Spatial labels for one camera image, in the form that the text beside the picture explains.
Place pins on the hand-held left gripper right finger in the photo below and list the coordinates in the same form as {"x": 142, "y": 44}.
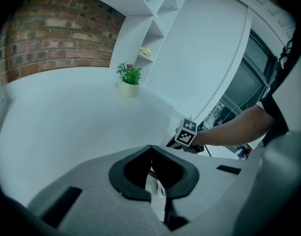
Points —
{"x": 209, "y": 181}

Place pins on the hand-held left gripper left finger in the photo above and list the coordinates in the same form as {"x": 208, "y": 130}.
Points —
{"x": 91, "y": 195}

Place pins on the yellow cloth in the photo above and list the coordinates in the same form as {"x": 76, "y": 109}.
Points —
{"x": 145, "y": 51}

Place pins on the white desk with hutch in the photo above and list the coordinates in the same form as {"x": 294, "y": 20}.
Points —
{"x": 67, "y": 119}

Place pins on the person's right forearm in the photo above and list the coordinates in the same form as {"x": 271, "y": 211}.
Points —
{"x": 226, "y": 129}

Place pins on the dark-framed window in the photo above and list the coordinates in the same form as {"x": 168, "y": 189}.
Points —
{"x": 249, "y": 77}

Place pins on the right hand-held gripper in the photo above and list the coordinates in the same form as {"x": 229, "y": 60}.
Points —
{"x": 186, "y": 134}

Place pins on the green potted plant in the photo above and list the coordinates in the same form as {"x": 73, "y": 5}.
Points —
{"x": 129, "y": 76}

